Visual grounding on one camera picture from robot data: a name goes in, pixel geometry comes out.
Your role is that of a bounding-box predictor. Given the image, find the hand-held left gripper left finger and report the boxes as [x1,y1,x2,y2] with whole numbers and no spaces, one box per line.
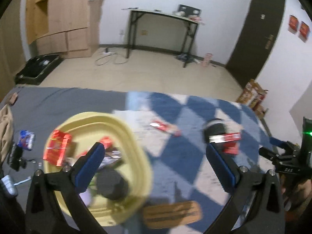
[26,142,108,234]

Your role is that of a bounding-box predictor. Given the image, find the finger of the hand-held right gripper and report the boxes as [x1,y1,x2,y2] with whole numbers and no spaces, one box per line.
[269,137,298,153]
[259,146,282,164]

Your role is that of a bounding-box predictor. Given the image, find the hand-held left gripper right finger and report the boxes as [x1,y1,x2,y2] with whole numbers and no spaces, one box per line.
[203,143,285,234]

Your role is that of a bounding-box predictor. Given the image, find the red cigarette box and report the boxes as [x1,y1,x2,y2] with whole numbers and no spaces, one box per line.
[223,143,240,155]
[100,136,114,149]

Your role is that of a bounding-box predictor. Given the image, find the red and white cigarette carton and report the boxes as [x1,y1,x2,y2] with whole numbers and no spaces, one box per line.
[209,132,242,144]

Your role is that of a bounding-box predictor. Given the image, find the black foam cylinder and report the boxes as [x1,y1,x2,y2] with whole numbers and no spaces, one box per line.
[96,168,129,200]
[203,118,228,143]

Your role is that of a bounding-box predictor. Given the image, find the yellow plastic basin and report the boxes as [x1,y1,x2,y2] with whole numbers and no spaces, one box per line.
[43,112,153,227]

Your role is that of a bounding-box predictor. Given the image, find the purple plush pad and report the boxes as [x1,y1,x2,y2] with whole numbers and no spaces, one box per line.
[79,190,94,206]

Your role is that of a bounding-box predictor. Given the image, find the blue checkered blanket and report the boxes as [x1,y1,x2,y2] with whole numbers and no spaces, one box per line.
[112,91,278,234]

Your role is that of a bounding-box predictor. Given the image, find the shiny red packet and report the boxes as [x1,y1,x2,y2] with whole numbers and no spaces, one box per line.
[44,130,72,167]

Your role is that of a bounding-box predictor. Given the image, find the cardboard boxes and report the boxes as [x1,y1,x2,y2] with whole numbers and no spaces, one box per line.
[236,79,269,117]

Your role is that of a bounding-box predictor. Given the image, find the blue snack packet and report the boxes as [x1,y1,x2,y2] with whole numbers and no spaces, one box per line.
[19,130,36,150]

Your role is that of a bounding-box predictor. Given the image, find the red snack packet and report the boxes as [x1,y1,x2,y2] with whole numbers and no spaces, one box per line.
[150,119,182,137]

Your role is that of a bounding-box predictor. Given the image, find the black roll bag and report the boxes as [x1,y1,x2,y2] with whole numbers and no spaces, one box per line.
[7,145,23,171]

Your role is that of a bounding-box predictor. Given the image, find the beige garment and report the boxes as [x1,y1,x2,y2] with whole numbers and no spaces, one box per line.
[0,105,14,166]

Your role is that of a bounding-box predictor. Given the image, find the dark door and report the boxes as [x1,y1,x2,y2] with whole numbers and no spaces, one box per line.
[225,0,286,88]

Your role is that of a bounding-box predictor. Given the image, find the red and white floor box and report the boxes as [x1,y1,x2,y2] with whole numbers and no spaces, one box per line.
[201,53,213,67]

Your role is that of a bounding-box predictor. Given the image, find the black tray on floor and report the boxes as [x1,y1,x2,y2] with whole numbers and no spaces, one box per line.
[15,54,64,85]

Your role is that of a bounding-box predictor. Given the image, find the black folding table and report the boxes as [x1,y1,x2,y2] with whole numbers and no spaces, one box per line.
[122,7,205,68]

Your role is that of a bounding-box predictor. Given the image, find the wooden wardrobe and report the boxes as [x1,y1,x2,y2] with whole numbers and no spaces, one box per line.
[25,0,105,59]

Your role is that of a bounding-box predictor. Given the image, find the black box on table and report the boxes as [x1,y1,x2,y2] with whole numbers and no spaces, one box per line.
[177,4,201,17]

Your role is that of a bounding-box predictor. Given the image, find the light blue cable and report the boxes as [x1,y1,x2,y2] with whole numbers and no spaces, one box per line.
[15,177,32,186]

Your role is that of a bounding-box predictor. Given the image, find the red wall poster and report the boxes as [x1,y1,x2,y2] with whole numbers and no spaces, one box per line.
[299,21,310,41]
[289,15,300,33]

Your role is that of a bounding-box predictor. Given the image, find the power strip with cables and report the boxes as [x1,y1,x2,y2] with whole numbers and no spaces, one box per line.
[96,48,127,66]

